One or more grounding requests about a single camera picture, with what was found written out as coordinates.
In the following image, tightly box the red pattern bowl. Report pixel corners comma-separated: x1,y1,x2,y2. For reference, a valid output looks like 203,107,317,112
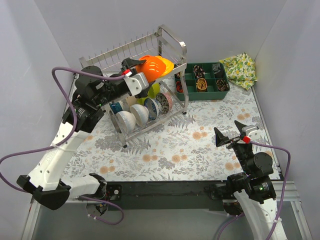
156,92,173,114

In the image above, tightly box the orange ribbed bowl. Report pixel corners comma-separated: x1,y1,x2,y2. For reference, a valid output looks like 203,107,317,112
135,55,166,83

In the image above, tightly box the yellow ribbed bowl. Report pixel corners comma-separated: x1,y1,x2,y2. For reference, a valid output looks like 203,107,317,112
156,55,175,77

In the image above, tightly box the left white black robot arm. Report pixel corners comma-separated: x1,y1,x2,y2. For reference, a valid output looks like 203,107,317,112
16,58,150,210

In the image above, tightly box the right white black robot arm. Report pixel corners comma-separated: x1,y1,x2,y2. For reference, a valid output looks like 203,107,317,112
212,121,287,240

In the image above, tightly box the steel two-tier dish rack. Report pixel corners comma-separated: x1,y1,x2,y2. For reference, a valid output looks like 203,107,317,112
79,24,189,148

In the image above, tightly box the lime green bowl left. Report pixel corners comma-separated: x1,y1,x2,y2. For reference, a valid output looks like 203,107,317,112
136,97,147,105

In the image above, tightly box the lime green bowl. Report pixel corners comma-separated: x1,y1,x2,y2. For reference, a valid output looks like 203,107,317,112
136,97,147,105
147,83,161,99

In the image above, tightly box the lime green bowl right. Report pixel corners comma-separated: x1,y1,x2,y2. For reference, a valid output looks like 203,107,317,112
147,83,161,99

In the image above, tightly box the beige floral bowl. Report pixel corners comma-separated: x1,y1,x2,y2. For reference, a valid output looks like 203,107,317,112
123,96,137,111

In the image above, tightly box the blue floral white bowl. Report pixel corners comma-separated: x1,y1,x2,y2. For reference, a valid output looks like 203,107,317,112
143,98,160,121

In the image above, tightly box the white ribbed bowl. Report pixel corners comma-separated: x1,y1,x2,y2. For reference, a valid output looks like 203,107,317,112
129,104,149,127
116,110,136,133

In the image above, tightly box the teal blue bowl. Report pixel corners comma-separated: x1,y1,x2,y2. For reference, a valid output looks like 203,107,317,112
109,101,124,115

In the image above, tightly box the white ribbed bowl front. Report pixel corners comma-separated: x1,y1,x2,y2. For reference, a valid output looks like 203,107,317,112
116,110,136,133

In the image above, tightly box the floral table mat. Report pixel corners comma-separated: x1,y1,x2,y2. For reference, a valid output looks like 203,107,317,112
62,85,272,182

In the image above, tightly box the orange navy rolled tie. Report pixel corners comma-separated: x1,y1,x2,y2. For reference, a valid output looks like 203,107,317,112
175,80,184,93

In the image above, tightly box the dark floral rolled tie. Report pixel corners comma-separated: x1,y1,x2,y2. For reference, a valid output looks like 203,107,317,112
216,79,229,92

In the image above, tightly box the yellow patterned rolled tie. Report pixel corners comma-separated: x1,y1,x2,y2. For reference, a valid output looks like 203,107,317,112
196,78,208,92

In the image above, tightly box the lemon print cloth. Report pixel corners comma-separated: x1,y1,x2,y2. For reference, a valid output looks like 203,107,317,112
219,52,258,91

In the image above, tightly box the green divided organizer tray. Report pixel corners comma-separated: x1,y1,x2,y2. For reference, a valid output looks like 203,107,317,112
184,62,230,101

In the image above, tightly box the pink black rolled tie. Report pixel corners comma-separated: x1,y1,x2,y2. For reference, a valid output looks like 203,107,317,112
193,65,205,79

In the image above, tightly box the grey rolled tie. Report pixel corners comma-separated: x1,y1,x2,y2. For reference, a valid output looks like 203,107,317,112
211,62,224,78

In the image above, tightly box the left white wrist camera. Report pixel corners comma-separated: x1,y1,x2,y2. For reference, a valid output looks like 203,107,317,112
123,71,149,96

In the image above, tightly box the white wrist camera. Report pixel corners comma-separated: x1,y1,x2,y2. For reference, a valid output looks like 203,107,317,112
240,125,261,144
123,71,149,96

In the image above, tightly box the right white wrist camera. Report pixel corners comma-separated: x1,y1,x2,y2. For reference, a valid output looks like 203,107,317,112
240,125,261,144

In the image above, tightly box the aluminium frame rail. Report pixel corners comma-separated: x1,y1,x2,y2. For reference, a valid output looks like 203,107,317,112
57,181,301,203

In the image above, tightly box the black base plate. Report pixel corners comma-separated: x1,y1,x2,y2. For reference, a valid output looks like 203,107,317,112
105,180,235,211

